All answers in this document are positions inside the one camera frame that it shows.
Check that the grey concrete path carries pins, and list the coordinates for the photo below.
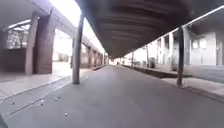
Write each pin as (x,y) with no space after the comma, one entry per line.
(120,100)

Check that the dark canopy roof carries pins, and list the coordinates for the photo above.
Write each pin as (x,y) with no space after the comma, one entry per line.
(133,23)

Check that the brick building with pillars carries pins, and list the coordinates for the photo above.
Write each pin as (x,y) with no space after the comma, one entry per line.
(45,50)

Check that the pale side pavement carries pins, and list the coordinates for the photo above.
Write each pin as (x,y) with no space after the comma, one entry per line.
(30,83)

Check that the grey building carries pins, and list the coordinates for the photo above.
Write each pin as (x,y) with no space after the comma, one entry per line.
(203,50)

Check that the grey side pavement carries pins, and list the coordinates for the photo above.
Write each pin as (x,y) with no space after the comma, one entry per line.
(206,85)

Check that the grey canopy post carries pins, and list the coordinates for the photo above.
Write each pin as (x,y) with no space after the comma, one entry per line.
(77,60)
(147,56)
(180,60)

